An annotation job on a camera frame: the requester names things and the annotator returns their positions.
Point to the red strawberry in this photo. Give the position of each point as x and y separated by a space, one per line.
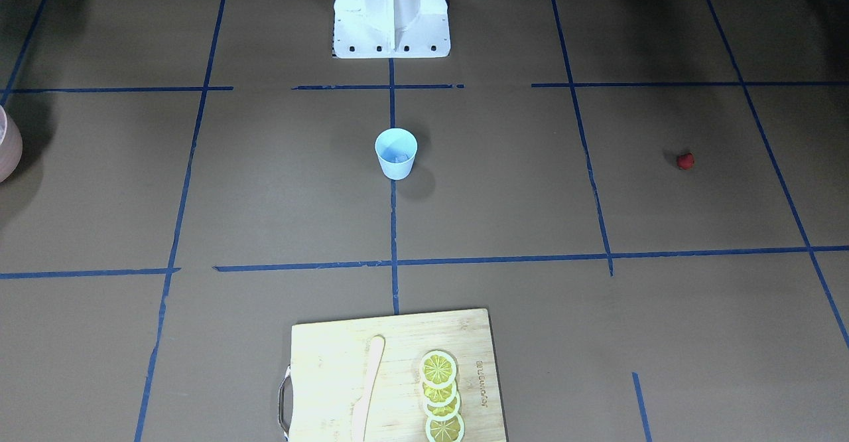
685 161

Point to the light blue paper cup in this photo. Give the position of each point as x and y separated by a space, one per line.
396 149

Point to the lemon slice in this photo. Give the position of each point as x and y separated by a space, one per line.
444 412
438 369
448 430
439 397

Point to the yellow plastic knife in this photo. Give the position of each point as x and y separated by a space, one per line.
361 408

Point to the bamboo cutting board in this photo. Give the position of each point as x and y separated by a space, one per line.
327 367

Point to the pink bowl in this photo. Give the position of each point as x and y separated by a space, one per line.
11 145

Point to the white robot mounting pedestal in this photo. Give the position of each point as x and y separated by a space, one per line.
371 29

